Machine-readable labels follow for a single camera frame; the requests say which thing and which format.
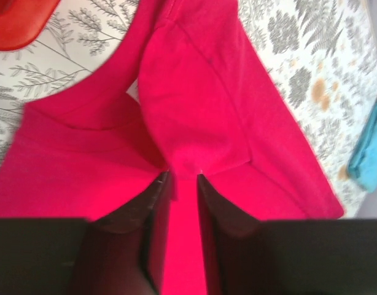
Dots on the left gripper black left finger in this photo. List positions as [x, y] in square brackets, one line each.
[124, 252]

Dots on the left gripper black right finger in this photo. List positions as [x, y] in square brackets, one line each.
[237, 257]

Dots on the magenta t shirt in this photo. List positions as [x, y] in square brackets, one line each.
[184, 92]

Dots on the folded cyan t shirt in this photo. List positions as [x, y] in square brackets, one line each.
[362, 167]

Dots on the floral patterned table mat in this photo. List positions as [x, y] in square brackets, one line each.
[322, 56]

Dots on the red plastic bin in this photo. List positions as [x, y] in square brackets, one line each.
[21, 21]

